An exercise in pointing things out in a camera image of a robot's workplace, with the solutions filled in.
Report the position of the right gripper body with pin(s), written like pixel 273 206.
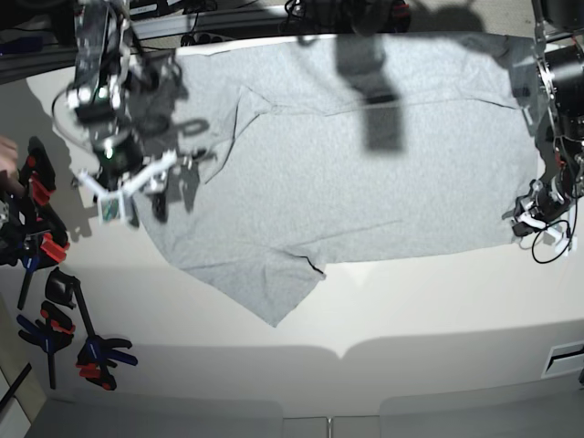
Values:
pixel 120 154

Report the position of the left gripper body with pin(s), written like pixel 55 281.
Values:
pixel 540 207

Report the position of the grey T-shirt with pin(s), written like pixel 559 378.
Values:
pixel 343 149

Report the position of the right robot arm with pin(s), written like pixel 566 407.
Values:
pixel 111 69

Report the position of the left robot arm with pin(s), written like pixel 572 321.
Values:
pixel 559 55

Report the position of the person hand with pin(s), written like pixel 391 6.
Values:
pixel 9 170

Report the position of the upper blue red clamp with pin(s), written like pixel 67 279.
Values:
pixel 37 175

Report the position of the blue red clamp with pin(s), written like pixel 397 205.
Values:
pixel 37 175
pixel 37 245

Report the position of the long black bar clamp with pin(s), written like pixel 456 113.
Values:
pixel 98 356

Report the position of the lower left blue clamp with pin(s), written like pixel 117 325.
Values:
pixel 53 334

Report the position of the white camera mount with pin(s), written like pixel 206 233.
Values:
pixel 561 234
pixel 116 206

